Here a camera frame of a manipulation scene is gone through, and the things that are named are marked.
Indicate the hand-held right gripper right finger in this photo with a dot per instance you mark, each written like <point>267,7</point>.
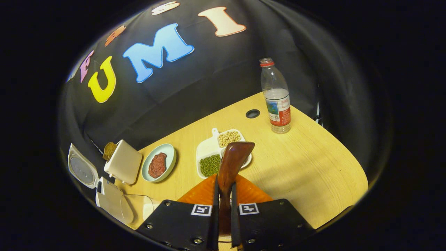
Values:
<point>234,223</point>

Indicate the brown wooden spoon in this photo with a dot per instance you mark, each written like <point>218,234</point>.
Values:
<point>235,157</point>

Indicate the white toaster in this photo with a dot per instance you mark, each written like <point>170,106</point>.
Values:
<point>123,164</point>

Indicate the brown bread slice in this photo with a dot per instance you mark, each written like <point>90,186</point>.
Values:
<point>109,150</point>

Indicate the clear plastic water bottle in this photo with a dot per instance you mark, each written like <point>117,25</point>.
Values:
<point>277,104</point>

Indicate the white rice cooker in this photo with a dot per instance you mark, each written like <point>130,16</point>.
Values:
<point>111,202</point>

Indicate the white divided dish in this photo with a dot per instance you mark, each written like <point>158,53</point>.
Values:
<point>207,146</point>

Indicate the pale green plate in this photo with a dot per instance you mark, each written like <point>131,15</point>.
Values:
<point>169,153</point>

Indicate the green mung beans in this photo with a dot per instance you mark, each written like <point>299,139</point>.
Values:
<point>210,165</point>

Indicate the black backdrop cloth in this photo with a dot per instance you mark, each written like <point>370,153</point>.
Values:
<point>209,76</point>

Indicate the red meat slices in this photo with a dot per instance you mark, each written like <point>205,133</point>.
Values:
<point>157,165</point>

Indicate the yellow soybeans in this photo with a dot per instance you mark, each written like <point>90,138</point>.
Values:
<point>229,138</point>

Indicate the clear box of rice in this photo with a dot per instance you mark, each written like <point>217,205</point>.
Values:
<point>143,209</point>

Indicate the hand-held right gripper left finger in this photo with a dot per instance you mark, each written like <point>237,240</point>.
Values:
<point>215,223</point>

